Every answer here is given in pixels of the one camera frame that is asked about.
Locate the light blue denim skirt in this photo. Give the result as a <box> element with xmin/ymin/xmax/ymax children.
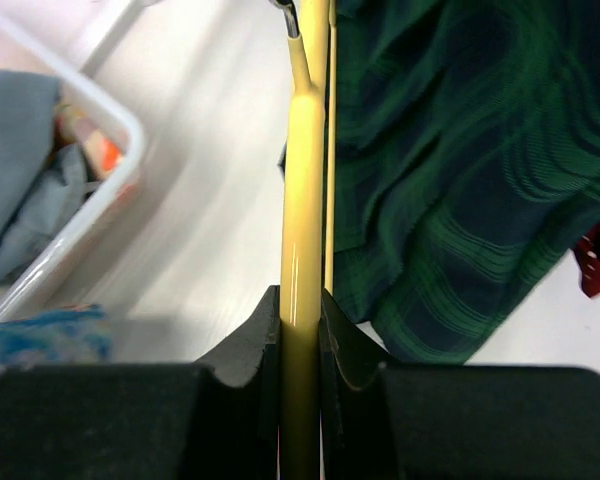
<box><xmin>0</xmin><ymin>69</ymin><xmax>99</xmax><ymax>285</ymax></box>

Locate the blue floral skirt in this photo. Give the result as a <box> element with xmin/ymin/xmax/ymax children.
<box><xmin>0</xmin><ymin>304</ymin><xmax>114</xmax><ymax>368</ymax></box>

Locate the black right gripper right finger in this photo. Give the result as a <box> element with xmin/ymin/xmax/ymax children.
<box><xmin>319</xmin><ymin>295</ymin><xmax>600</xmax><ymax>479</ymax></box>

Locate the orange floral white skirt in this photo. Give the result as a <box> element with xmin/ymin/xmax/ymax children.
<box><xmin>0</xmin><ymin>59</ymin><xmax>131</xmax><ymax>186</ymax></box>

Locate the yellow plastic hanger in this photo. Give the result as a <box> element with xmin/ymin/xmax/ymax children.
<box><xmin>274</xmin><ymin>1</ymin><xmax>330</xmax><ymax>479</ymax></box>

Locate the white plastic mesh basket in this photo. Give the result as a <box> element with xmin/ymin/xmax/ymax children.
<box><xmin>0</xmin><ymin>12</ymin><xmax>146</xmax><ymax>322</ymax></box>

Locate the metal clothes rack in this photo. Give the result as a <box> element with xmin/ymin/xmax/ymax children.
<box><xmin>69</xmin><ymin>0</ymin><xmax>157</xmax><ymax>77</ymax></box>

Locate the dark green plaid skirt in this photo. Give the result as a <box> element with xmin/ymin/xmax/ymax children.
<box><xmin>278</xmin><ymin>0</ymin><xmax>600</xmax><ymax>366</ymax></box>

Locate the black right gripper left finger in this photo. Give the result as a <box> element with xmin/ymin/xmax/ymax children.
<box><xmin>0</xmin><ymin>286</ymin><xmax>280</xmax><ymax>479</ymax></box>

